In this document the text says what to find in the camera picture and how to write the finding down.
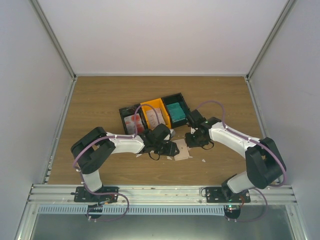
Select white pink cards stack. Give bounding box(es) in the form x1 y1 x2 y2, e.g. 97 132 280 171
146 108 166 128

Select black bin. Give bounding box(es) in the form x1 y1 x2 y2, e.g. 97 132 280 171
119 104 148 135
161 93 190 129

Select orange bin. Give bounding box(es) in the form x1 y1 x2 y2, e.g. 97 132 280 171
140 98 171 130

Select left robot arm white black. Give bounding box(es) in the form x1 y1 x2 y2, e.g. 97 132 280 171
70 123 180 202

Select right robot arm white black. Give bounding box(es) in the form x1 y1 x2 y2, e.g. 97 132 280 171
185 110 287 203

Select teal cards stack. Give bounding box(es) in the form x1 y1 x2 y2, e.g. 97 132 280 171
166 101 186 124

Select red white cards stack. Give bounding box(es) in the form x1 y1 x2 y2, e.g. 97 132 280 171
124 114 145 135

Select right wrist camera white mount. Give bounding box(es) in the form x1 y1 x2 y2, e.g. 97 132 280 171
190 127 196 134

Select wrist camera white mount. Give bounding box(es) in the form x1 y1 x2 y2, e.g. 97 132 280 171
190 127 196 134
169 129 176 138

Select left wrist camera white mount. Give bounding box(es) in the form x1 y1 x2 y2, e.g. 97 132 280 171
169 129 176 138

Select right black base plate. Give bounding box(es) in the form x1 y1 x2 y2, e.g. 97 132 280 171
204 186 251 204

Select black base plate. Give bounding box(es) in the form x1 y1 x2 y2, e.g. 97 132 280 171
204 186 251 204
70 186 119 203

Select grey slotted cable duct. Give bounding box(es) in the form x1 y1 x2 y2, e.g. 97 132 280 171
38 204 225 216

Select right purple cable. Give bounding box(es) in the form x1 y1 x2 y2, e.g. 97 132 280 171
194 100 287 188

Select purple cable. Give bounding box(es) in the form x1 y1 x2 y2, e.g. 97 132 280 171
72 104 161 196
194 100 287 188

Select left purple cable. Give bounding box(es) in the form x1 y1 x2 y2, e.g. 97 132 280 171
72 104 161 196

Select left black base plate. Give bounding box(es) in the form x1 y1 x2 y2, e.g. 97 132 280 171
70 186 119 203

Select aluminium rail frame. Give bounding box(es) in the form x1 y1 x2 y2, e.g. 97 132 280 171
27 184 298 206

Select right aluminium corner post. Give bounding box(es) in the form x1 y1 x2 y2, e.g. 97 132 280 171
245 0 297 82

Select aluminium corner post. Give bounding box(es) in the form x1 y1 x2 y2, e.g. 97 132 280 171
245 0 297 82
29 0 77 81

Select left aluminium corner post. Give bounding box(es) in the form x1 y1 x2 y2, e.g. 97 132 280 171
29 0 77 81

